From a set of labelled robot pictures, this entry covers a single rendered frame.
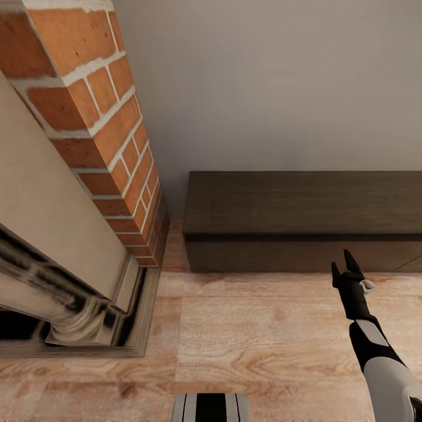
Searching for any robot trunk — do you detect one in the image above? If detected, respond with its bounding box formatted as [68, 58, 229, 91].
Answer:
[171, 393, 251, 422]

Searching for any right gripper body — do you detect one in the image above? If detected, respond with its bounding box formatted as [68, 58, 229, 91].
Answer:
[332, 272, 366, 303]

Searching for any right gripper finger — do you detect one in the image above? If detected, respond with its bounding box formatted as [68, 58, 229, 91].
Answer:
[332, 261, 341, 281]
[345, 250, 362, 274]

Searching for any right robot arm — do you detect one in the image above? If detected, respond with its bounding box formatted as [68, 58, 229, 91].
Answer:
[332, 250, 422, 422]

